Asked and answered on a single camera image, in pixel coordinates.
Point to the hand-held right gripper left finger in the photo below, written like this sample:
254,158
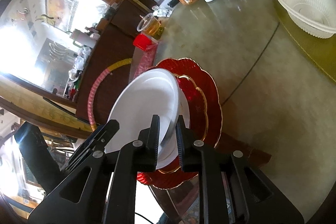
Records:
155,140

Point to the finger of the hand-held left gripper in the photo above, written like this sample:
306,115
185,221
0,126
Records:
88,141
109,129

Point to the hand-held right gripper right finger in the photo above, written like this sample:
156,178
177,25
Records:
181,145

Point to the red gold-rimmed scalloped plate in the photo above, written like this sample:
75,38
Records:
212,98
195,108

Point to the cream ribbed plastic bowl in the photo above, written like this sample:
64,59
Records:
304,3

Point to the pink and yellow hoop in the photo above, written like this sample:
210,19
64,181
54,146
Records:
94,90

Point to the red paper packet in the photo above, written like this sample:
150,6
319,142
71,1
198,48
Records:
252,154

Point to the dark wooden sideboard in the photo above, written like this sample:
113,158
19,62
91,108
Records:
118,37

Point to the red bottle cap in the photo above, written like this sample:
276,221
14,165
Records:
142,42

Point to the clear plastic cup of tea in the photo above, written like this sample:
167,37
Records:
152,27

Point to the crumpled clear plastic wrapper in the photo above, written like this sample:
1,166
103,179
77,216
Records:
161,11

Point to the framed painting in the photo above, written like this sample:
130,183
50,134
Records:
60,3

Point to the yellow round glass turntable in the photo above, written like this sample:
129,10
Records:
315,56

